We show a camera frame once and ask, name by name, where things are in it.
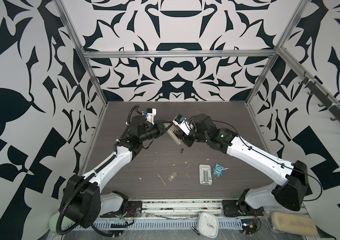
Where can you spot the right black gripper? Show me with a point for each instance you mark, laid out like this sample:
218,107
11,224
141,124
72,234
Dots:
187,139

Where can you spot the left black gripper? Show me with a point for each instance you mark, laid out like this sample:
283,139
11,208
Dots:
159,127

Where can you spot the white remote control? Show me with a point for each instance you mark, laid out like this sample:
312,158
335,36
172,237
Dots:
176,134

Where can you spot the remote battery cover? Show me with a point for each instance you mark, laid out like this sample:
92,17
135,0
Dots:
172,176

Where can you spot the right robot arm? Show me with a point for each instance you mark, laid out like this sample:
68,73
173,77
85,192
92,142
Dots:
290,180

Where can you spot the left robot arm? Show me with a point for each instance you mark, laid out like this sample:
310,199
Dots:
82,202

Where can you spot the silver metal phone stand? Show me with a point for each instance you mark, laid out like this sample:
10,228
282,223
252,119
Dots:
205,177

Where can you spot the blue owl toy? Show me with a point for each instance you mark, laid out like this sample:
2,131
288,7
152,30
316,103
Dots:
218,170

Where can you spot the white square clock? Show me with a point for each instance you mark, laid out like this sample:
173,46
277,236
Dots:
208,225

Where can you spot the black marker pen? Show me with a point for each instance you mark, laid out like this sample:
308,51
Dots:
195,230

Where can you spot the small circuit board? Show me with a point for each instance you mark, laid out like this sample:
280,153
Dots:
249,226

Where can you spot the beige sponge pad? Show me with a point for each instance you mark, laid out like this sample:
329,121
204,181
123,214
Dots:
293,224

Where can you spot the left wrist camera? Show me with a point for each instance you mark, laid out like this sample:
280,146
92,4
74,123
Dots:
150,114

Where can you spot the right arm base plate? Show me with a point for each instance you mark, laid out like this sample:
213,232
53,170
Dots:
231,209

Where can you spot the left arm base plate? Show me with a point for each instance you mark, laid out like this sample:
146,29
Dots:
129,208

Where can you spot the white slotted cable duct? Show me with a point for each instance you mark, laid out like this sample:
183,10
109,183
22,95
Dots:
163,224

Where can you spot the black wall hook rack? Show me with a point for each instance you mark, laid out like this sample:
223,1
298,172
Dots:
316,90

